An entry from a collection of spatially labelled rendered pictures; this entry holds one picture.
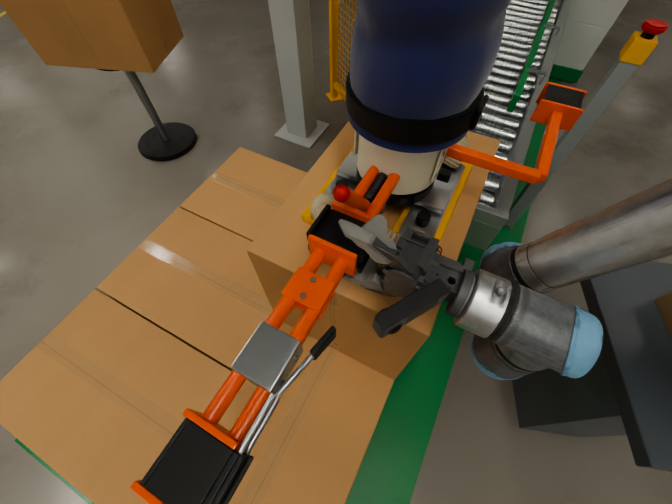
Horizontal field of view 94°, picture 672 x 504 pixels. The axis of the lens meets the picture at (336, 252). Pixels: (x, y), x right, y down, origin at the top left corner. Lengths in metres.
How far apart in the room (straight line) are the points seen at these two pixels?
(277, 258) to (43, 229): 2.01
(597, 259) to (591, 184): 2.13
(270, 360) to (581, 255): 0.45
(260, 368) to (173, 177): 2.06
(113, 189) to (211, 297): 1.53
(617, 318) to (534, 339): 0.59
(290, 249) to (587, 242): 0.49
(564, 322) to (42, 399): 1.24
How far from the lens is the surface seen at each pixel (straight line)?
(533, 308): 0.48
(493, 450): 1.63
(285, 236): 0.68
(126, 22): 2.00
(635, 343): 1.06
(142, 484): 0.44
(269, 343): 0.43
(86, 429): 1.16
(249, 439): 0.42
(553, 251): 0.58
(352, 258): 0.47
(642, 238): 0.53
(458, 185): 0.80
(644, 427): 0.99
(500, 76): 2.18
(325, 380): 0.97
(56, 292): 2.20
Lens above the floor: 1.50
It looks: 58 degrees down
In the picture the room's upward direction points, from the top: straight up
